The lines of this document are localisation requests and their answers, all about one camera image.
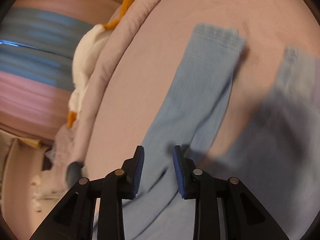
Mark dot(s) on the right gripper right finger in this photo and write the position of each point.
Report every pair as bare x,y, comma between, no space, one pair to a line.
184,167

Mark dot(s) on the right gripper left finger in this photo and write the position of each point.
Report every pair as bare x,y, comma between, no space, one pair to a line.
133,171

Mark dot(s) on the light blue denim pants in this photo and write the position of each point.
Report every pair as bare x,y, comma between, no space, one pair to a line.
276,156

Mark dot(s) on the pink rolled comforter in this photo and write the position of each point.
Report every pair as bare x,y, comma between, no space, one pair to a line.
72,144

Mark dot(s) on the white goose plush toy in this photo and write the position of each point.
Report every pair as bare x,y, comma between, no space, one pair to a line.
85,59

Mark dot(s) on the blue and pink curtain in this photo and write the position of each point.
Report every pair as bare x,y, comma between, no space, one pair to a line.
38,41

